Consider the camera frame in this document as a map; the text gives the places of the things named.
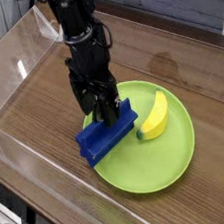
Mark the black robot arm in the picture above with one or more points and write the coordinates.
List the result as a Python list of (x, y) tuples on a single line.
[(76, 17)]

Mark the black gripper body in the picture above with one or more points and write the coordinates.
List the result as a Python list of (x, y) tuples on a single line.
[(89, 62)]

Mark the yellow toy banana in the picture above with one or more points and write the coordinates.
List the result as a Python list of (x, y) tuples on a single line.
[(156, 121)]

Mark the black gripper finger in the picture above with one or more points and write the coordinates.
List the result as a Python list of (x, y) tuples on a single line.
[(84, 93), (109, 107)]

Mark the blue cross-shaped block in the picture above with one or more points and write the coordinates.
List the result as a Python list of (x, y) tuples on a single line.
[(96, 140)]

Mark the green round plate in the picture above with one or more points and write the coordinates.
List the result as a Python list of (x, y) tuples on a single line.
[(139, 166)]

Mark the clear acrylic enclosure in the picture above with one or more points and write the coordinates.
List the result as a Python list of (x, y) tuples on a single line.
[(40, 162)]

